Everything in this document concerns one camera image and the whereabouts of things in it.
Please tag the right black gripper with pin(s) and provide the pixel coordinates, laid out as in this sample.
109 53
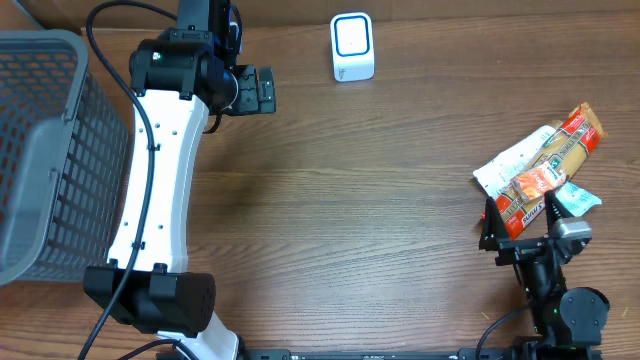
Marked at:
523 250

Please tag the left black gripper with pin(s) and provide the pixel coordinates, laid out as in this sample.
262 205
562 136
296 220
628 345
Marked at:
244 101

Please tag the orange small snack box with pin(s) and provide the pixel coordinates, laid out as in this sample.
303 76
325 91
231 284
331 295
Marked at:
535 182

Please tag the white cosmetic tube gold cap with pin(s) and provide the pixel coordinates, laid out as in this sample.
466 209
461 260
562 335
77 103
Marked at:
497 173

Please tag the teal snack packet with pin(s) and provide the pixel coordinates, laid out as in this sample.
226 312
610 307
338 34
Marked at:
576 200

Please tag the orange spaghetti pack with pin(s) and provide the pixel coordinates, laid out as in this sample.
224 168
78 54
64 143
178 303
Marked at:
546 160

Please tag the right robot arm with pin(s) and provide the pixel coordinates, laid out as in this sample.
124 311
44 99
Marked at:
568 321

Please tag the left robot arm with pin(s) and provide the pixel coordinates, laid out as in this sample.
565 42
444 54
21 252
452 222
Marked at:
181 84

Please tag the white barcode scanner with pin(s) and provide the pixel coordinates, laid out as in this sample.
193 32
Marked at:
352 47

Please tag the grey plastic mesh basket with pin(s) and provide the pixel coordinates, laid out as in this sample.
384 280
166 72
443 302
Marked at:
64 149

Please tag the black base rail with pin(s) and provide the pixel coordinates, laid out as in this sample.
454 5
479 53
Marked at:
461 354

